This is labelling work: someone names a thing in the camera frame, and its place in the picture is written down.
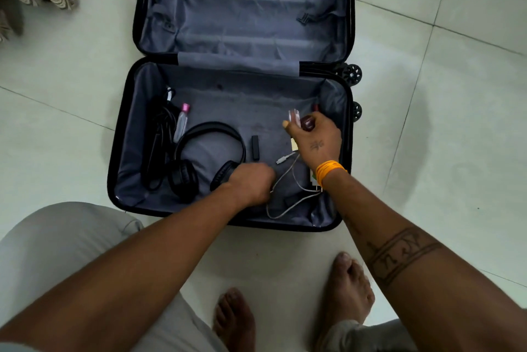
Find person's right hand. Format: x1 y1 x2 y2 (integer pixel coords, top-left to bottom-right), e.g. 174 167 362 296
282 111 343 169

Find person's left hand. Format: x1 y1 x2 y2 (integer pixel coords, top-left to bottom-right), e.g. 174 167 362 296
227 162 277 208

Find small clear bottle dark cap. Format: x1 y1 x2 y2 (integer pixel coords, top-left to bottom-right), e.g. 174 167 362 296
289 108 317 133

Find white charging cable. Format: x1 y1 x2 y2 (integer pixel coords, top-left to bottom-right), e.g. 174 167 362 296
265 151 323 221

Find person's left forearm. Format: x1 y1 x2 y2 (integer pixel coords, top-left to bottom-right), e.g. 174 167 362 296
0 182 248 352

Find person's right forearm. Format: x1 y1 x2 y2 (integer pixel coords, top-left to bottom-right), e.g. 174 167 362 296
321 168 527 352

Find orange thread wristband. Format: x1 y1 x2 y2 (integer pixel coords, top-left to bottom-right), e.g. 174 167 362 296
315 160 347 189

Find black over-ear headphones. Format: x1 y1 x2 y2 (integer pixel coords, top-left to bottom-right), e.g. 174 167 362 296
167 121 247 202

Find black hardshell suitcase grey lining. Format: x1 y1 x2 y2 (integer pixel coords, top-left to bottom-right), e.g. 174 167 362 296
107 0 364 233

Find small clear bottle pink cap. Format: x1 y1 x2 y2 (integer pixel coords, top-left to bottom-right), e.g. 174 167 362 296
173 103 191 143

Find person's right foot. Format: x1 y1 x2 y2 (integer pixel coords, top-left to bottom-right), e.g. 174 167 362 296
314 252 376 349

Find person's foot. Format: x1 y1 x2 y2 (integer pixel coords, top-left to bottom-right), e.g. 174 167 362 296
212 288 257 352
314 252 376 349

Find person's left foot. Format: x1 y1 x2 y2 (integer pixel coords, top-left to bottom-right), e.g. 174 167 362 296
212 288 257 352

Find person's right leg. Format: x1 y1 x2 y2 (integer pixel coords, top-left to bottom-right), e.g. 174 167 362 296
319 318 418 352

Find person's leg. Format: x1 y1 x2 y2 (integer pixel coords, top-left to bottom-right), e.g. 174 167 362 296
0 201 229 352
319 318 418 352

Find person's left leg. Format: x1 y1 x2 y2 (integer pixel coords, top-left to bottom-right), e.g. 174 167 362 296
0 201 229 352

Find black cable bundle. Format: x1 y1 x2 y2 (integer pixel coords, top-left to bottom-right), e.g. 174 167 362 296
141 86 178 193

